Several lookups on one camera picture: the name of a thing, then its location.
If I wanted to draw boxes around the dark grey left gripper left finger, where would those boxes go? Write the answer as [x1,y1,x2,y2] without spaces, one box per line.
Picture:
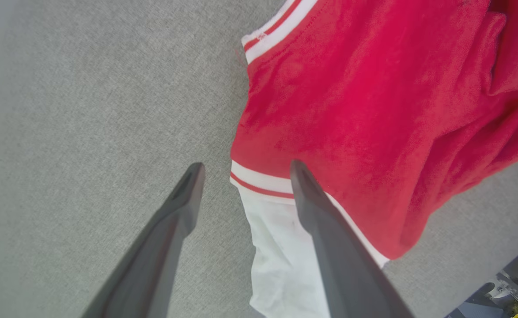
[81,162,206,318]

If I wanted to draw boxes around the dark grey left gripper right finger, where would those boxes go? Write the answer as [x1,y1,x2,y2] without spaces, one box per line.
[290,159,415,318]

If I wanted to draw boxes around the red garment with white sleeves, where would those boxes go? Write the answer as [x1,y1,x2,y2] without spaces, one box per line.
[230,0,518,318]

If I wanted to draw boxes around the silver metal bracket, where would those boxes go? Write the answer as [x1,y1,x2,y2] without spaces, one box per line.
[491,270,518,318]

